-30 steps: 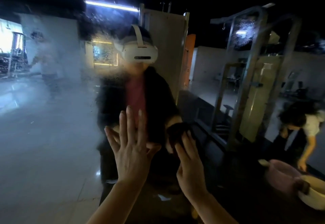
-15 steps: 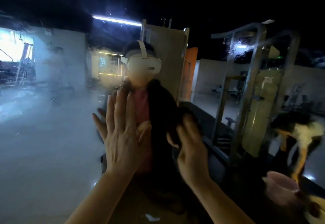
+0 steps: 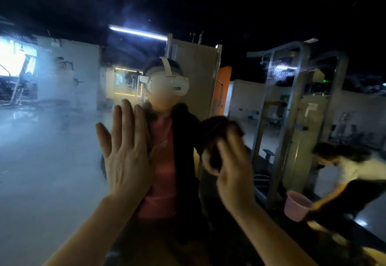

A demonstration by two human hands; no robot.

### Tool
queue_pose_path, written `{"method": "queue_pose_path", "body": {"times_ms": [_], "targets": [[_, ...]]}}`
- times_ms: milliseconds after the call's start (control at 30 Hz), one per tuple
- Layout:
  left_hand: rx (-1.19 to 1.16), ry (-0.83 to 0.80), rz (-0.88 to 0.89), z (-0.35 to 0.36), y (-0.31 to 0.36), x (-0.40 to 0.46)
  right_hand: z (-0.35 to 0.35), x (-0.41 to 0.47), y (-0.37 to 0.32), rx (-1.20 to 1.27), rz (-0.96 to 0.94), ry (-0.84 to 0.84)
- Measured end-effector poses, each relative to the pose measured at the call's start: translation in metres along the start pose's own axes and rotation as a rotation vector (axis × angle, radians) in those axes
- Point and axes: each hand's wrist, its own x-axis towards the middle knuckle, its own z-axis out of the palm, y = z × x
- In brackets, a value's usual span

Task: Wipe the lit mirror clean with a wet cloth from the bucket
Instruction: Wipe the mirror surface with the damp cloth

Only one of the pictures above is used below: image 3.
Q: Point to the person's left hand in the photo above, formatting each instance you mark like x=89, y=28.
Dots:
x=126, y=160

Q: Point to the person's right hand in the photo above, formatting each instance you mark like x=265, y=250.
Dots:
x=236, y=175

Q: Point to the dark brown cleaning cloth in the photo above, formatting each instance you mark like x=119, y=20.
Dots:
x=214, y=131

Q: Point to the large wall mirror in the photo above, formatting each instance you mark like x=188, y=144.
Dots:
x=54, y=172

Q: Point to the person's right forearm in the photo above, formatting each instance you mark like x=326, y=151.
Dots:
x=271, y=235

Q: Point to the person's left forearm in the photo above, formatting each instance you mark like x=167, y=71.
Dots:
x=99, y=232

